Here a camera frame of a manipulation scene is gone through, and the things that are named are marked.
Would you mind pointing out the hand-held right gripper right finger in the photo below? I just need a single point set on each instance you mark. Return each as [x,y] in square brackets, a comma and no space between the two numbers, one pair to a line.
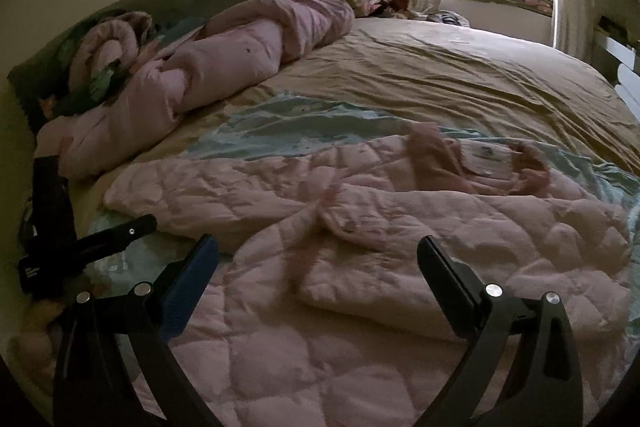
[450,287]

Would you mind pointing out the pink quilted comforter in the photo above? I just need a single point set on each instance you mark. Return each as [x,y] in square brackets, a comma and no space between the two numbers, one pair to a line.
[400,257]

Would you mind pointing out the pink rolled duvet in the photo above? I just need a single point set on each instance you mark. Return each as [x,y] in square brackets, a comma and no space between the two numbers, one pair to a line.
[210,62]

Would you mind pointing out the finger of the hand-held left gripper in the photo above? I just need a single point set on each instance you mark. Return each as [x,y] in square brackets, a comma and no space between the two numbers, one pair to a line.
[125,232]

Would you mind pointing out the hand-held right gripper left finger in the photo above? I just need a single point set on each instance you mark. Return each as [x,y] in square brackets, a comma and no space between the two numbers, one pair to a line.
[187,287]

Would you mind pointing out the dark crumpled cloth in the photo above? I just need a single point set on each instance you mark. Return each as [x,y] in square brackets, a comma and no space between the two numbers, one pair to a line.
[447,18]

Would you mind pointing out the white radiator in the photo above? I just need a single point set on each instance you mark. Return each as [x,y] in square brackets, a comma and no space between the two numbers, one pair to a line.
[620,62]

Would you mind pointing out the bed with beige sheet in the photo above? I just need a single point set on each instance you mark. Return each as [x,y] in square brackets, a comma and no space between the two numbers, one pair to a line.
[450,72]

